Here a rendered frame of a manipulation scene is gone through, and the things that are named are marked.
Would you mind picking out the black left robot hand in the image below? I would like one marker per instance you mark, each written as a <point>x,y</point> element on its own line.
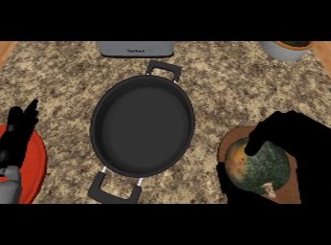
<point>12,140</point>

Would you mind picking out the green and orange squash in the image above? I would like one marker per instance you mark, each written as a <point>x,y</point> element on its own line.
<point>260,167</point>

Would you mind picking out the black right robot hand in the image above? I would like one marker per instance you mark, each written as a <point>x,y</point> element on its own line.
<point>308,150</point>

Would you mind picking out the red round plate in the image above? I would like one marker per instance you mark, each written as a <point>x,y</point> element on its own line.
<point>31,166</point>

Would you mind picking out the white plant pot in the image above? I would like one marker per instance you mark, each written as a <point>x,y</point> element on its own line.
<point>288,49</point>

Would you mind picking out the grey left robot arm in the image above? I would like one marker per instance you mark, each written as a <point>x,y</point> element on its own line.
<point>3,189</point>

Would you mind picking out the grey toaster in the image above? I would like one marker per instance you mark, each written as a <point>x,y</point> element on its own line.
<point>134,48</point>

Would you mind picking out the black oval pot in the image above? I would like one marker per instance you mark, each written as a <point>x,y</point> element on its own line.
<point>142,127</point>

